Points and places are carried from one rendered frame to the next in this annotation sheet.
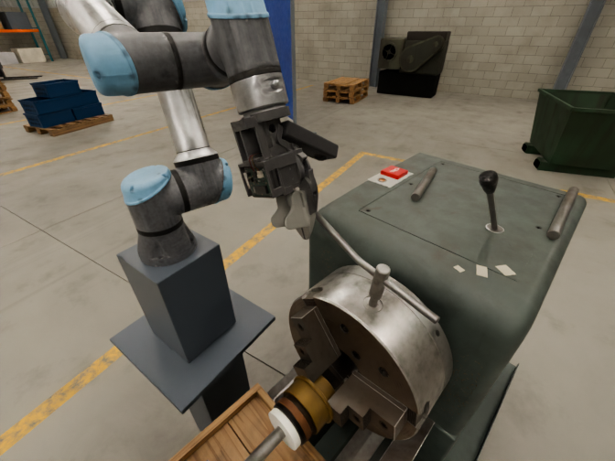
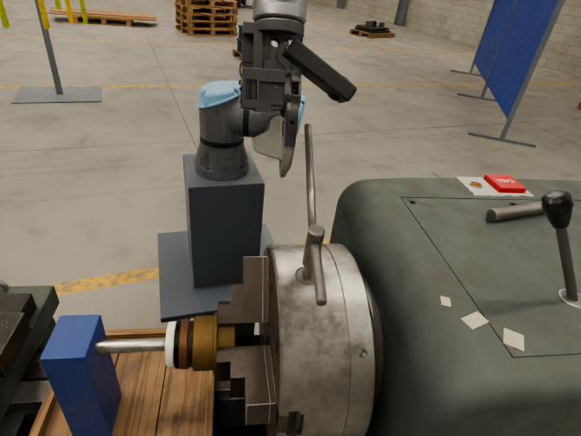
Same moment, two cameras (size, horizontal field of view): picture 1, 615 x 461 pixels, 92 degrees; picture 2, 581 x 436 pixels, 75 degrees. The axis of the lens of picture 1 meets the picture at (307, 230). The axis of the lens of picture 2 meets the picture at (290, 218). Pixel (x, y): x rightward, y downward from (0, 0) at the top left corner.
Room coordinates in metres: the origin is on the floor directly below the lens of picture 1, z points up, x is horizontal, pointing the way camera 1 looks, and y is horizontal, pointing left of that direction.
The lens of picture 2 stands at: (-0.01, -0.30, 1.60)
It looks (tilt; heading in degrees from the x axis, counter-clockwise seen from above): 34 degrees down; 34
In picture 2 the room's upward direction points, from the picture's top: 7 degrees clockwise
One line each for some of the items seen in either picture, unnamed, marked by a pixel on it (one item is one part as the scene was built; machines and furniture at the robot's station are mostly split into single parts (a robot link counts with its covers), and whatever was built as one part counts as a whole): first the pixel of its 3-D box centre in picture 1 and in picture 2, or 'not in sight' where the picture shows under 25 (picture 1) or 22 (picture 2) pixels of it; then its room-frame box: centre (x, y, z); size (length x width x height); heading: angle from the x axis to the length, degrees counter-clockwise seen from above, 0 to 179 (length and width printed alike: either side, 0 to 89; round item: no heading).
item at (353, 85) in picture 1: (346, 90); not in sight; (8.59, -1.04, 0.22); 1.25 x 0.86 x 0.44; 152
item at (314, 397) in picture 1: (307, 404); (206, 343); (0.25, 0.00, 1.08); 0.09 x 0.09 x 0.09; 45
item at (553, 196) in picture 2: (487, 182); (555, 208); (0.51, -0.34, 1.38); 0.04 x 0.03 x 0.05; 135
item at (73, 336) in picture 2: not in sight; (86, 380); (0.12, 0.14, 1.00); 0.08 x 0.06 x 0.23; 45
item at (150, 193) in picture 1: (154, 196); (224, 109); (0.67, 0.39, 1.27); 0.13 x 0.12 x 0.14; 127
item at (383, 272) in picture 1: (375, 293); (309, 260); (0.34, -0.11, 1.26); 0.02 x 0.02 x 0.12
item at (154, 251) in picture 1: (164, 234); (221, 151); (0.67, 0.40, 1.15); 0.15 x 0.15 x 0.10
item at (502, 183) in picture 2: (393, 173); (503, 184); (0.84, -0.26, 1.26); 0.06 x 0.06 x 0.02; 45
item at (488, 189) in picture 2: (389, 185); (488, 197); (0.82, -0.25, 1.23); 0.13 x 0.08 x 0.06; 135
